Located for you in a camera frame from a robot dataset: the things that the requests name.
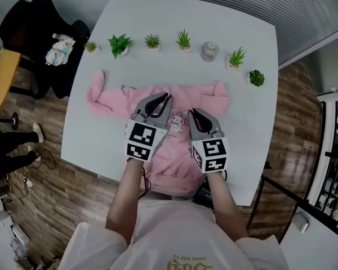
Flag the small spiky potted plant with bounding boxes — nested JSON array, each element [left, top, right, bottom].
[[83, 40, 101, 56]]

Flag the broad-leaf potted plant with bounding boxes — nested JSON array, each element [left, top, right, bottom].
[[107, 33, 134, 60]]

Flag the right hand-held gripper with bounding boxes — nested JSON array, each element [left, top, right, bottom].
[[188, 108, 230, 174]]

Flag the black floor cable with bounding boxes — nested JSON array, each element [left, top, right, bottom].
[[30, 148, 57, 171]]

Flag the pink long-sleeved shirt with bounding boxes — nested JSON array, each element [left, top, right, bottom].
[[86, 69, 231, 194]]

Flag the yellow round table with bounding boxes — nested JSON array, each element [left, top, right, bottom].
[[0, 47, 22, 113]]

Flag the person's white top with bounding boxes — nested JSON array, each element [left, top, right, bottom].
[[57, 197, 293, 270]]

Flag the black stand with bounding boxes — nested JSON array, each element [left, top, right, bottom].
[[247, 161, 327, 245]]

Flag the white box on stand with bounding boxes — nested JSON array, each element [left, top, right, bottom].
[[291, 211, 311, 233]]

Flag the black office chair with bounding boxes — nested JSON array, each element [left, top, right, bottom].
[[0, 0, 91, 100]]

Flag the spiky plant in white pot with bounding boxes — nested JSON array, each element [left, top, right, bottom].
[[227, 46, 247, 70], [175, 29, 193, 52], [144, 33, 162, 52]]

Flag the round succulent in white pot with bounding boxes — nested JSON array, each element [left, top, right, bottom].
[[246, 69, 266, 88]]

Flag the black waist device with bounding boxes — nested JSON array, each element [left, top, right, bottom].
[[192, 178, 216, 211]]

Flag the white floor cable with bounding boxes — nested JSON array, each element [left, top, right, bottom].
[[15, 172, 83, 228]]

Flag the person's right forearm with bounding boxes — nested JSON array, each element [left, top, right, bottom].
[[206, 169, 249, 244]]

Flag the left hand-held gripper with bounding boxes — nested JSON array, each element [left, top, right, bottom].
[[124, 92, 175, 163]]

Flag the black metal rack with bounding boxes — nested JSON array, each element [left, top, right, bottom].
[[315, 99, 338, 232]]

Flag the grey glass jar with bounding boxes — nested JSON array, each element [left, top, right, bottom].
[[200, 40, 220, 62]]

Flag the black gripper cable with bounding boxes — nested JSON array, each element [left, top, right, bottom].
[[139, 166, 154, 201]]

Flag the person's left forearm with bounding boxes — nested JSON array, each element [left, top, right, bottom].
[[105, 157, 146, 248]]

